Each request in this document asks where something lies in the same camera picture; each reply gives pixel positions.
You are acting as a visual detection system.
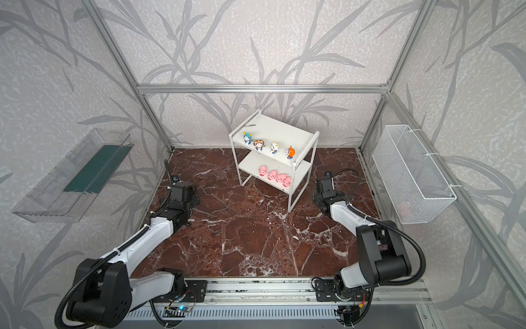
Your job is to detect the lion mane Doraemon figure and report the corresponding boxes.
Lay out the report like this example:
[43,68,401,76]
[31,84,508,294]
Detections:
[253,139,265,152]

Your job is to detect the white two-tier shelf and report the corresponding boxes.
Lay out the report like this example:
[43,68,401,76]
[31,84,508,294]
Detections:
[229,110,320,212]

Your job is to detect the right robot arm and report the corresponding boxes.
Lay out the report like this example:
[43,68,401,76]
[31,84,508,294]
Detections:
[312,172,427,301]

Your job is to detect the orange hooded Doraemon figure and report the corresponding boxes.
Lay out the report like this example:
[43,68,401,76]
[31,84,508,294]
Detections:
[287,146,295,160]

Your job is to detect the pink pig toy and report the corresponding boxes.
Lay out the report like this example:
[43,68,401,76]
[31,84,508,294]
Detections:
[267,170,278,180]
[283,176,292,188]
[276,174,288,183]
[259,166,268,178]

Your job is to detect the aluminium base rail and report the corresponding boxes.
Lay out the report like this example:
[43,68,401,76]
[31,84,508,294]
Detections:
[155,277,432,308]

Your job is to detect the clear plastic wall bin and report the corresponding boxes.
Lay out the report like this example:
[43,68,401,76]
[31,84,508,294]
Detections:
[12,128,134,223]

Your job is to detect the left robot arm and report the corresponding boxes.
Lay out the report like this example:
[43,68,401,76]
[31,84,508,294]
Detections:
[54,182,200,328]

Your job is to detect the white hooded Doraemon figure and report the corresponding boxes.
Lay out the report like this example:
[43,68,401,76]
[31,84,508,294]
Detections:
[271,141,279,154]

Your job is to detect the teal hooded Doraemon figure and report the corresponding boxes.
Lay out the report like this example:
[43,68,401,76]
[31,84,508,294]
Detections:
[242,132,252,145]

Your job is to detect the pink toy in basket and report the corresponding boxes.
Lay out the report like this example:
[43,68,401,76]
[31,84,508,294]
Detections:
[397,202,414,221]

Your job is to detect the white wire mesh basket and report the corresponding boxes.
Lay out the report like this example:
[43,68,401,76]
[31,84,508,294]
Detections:
[373,125,457,224]

